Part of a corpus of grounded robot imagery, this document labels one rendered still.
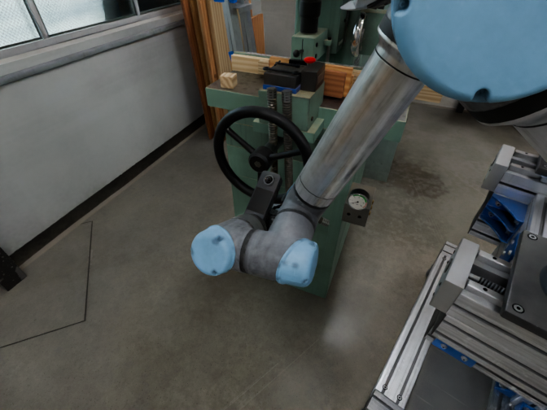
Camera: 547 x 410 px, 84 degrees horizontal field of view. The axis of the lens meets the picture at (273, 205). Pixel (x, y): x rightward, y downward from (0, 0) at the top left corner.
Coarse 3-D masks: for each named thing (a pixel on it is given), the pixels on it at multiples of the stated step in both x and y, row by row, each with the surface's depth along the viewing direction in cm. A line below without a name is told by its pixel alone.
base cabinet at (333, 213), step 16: (240, 160) 107; (240, 176) 112; (256, 176) 109; (240, 192) 117; (240, 208) 124; (336, 208) 103; (336, 224) 108; (320, 240) 116; (336, 240) 113; (320, 256) 122; (336, 256) 133; (320, 272) 128; (304, 288) 141; (320, 288) 136
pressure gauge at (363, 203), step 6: (354, 192) 89; (360, 192) 89; (366, 192) 89; (348, 198) 91; (354, 198) 90; (360, 198) 89; (366, 198) 88; (348, 204) 92; (354, 204) 91; (360, 204) 90; (366, 204) 90
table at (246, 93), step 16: (240, 80) 99; (256, 80) 99; (208, 96) 96; (224, 96) 93; (240, 96) 91; (256, 96) 89; (320, 112) 84; (256, 128) 84; (320, 128) 83; (400, 128) 78
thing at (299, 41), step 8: (320, 32) 89; (296, 40) 86; (304, 40) 85; (312, 40) 84; (320, 40) 89; (296, 48) 87; (304, 48) 86; (312, 48) 85; (320, 48) 91; (304, 56) 88; (312, 56) 87; (320, 56) 93
